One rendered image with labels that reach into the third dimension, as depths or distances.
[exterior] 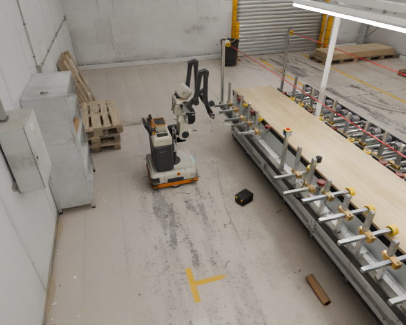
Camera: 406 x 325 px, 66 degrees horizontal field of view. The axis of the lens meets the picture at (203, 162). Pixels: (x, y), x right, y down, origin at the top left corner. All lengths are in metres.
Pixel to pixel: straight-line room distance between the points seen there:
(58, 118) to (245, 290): 2.64
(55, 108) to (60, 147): 0.47
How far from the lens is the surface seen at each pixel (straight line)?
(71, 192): 4.21
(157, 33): 10.01
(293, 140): 3.89
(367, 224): 2.69
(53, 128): 3.76
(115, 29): 9.88
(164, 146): 4.09
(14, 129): 2.80
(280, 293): 3.38
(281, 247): 3.74
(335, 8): 3.25
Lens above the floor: 2.74
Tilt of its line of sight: 33 degrees down
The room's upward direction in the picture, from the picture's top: straight up
